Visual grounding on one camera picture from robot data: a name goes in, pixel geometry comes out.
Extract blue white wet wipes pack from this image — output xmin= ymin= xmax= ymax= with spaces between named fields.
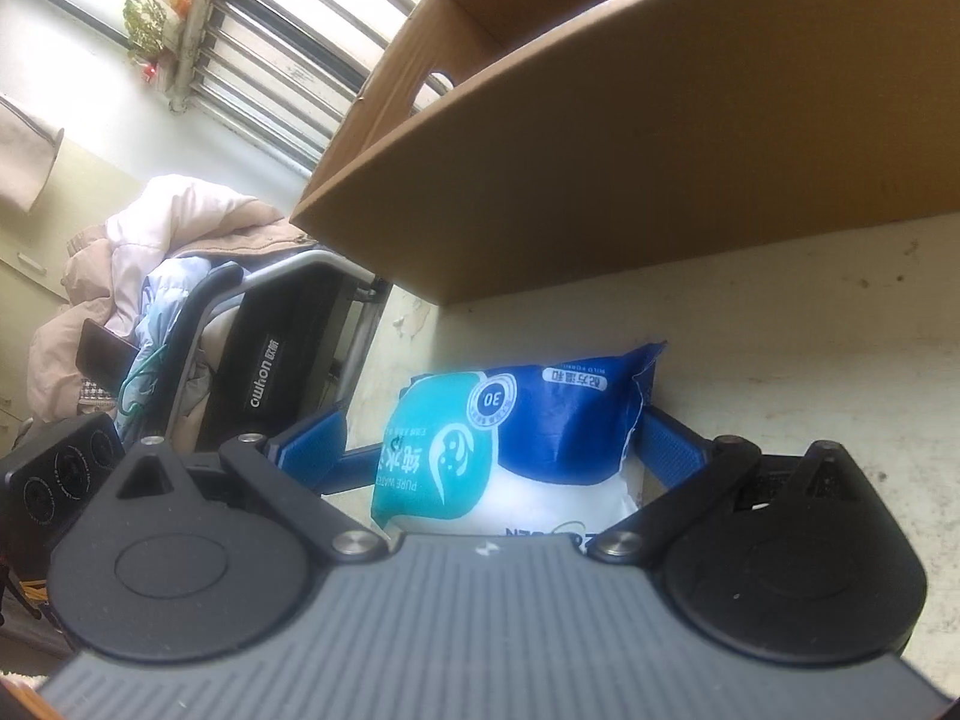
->
xmin=371 ymin=340 xmax=668 ymax=541

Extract barred window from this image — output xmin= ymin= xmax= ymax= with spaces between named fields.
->
xmin=169 ymin=0 xmax=458 ymax=173

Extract brown cardboard box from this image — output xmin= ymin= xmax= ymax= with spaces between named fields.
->
xmin=289 ymin=0 xmax=960 ymax=308

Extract green plant decoration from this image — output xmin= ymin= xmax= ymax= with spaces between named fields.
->
xmin=120 ymin=0 xmax=196 ymax=83

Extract light blue garment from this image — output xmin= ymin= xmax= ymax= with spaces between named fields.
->
xmin=135 ymin=255 xmax=226 ymax=436

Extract beige hanging cloth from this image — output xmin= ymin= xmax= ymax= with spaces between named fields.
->
xmin=0 ymin=94 xmax=67 ymax=212

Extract black folded wheelchair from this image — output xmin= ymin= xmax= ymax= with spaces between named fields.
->
xmin=120 ymin=247 xmax=391 ymax=458

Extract green cord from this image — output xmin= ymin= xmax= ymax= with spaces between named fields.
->
xmin=116 ymin=341 xmax=177 ymax=421

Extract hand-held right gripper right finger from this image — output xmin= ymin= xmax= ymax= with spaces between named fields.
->
xmin=586 ymin=406 xmax=871 ymax=563

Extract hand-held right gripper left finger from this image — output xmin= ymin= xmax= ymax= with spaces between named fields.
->
xmin=112 ymin=401 xmax=391 ymax=560

